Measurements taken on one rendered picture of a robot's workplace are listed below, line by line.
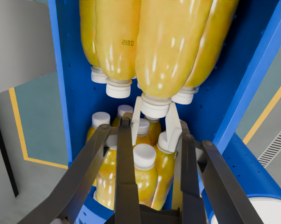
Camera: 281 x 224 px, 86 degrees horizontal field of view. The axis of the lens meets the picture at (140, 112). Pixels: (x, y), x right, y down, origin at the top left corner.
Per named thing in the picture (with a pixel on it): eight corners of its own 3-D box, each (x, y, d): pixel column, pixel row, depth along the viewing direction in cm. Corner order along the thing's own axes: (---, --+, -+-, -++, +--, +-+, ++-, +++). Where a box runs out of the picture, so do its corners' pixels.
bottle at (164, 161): (167, 192, 41) (186, 140, 32) (160, 218, 35) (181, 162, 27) (143, 182, 43) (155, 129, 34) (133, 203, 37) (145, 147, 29)
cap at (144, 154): (135, 169, 24) (137, 161, 23) (129, 152, 27) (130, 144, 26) (158, 166, 25) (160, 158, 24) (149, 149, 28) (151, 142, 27)
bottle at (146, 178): (119, 239, 30) (128, 178, 22) (114, 205, 36) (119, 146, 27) (151, 229, 33) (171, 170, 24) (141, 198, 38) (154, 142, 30)
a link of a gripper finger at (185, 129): (182, 147, 14) (215, 153, 13) (176, 119, 18) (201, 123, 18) (178, 159, 14) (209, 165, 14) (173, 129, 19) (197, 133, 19)
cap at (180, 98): (168, 90, 24) (166, 99, 25) (192, 96, 23) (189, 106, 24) (174, 84, 27) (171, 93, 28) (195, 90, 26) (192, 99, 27)
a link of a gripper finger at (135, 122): (135, 146, 16) (128, 145, 16) (139, 114, 22) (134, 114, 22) (138, 123, 15) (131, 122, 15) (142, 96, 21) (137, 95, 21)
